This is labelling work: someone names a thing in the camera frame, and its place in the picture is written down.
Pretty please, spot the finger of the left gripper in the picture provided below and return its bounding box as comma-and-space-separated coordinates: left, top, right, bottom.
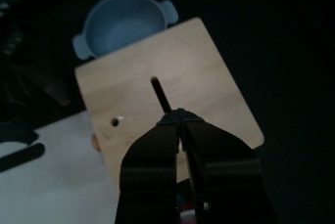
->
36, 66, 73, 108
0, 119, 41, 146

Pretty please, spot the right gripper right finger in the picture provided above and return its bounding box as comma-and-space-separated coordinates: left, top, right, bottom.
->
181, 108, 278, 224

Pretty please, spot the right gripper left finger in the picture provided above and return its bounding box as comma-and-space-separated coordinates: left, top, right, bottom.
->
115, 109, 183, 224

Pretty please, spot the blue toy pot bowl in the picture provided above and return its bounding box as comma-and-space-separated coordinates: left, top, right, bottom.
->
71, 0, 181, 62

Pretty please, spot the wooden drawer box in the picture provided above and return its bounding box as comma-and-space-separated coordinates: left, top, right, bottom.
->
73, 17, 265, 197

